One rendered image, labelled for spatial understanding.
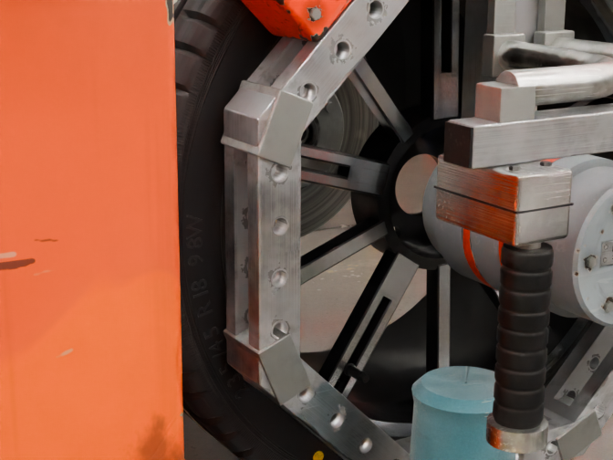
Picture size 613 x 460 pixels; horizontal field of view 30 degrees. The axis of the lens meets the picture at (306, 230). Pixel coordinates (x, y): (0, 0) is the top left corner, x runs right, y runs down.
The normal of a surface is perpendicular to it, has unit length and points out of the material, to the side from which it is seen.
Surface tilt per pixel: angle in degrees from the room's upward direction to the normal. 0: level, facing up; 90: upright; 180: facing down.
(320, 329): 0
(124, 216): 90
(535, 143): 90
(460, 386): 0
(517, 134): 90
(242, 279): 90
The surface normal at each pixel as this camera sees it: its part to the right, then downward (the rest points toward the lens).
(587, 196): -0.56, -0.64
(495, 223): -0.86, 0.13
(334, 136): 0.51, 0.22
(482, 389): 0.00, -0.97
